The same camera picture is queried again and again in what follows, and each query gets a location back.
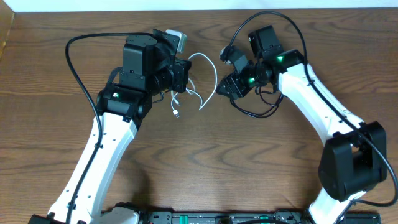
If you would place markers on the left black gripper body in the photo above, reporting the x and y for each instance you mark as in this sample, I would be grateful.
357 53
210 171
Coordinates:
181 76

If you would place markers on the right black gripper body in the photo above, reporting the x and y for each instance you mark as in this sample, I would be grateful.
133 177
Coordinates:
242 83

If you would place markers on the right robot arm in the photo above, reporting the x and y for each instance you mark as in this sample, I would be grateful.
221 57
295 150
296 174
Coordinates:
352 159

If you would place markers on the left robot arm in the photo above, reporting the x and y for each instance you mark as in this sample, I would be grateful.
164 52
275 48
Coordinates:
150 67

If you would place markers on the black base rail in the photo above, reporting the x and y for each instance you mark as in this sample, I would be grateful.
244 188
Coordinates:
217 217

